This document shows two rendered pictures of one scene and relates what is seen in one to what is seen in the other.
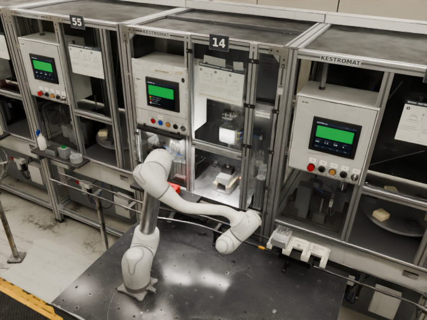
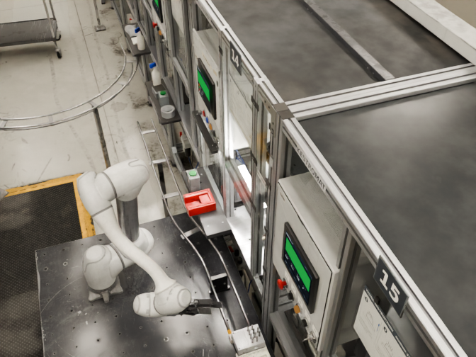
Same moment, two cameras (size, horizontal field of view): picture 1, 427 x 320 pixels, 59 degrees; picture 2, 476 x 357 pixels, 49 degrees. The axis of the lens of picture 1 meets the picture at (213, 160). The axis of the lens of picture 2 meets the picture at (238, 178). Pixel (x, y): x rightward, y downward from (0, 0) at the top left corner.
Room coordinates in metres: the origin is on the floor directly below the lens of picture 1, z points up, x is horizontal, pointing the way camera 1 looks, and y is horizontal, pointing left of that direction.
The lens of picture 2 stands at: (0.89, -1.25, 3.02)
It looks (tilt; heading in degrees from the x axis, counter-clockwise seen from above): 43 degrees down; 45
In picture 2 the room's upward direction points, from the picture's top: straight up
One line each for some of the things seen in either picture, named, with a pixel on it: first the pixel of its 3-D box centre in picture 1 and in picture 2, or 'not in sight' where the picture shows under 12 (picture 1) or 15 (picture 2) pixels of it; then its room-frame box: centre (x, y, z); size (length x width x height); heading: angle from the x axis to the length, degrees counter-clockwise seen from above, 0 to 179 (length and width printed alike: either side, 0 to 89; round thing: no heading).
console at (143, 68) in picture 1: (169, 92); (229, 86); (2.41, 0.31, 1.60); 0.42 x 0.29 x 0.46; 64
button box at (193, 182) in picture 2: not in sight; (194, 180); (2.26, 0.45, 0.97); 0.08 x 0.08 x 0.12; 64
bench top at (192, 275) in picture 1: (207, 289); (154, 335); (1.56, 0.01, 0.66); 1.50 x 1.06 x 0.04; 64
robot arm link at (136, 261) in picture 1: (136, 265); (99, 264); (1.57, 0.44, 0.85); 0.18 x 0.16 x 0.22; 174
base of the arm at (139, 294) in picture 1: (140, 284); (103, 284); (1.55, 0.42, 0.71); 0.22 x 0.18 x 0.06; 64
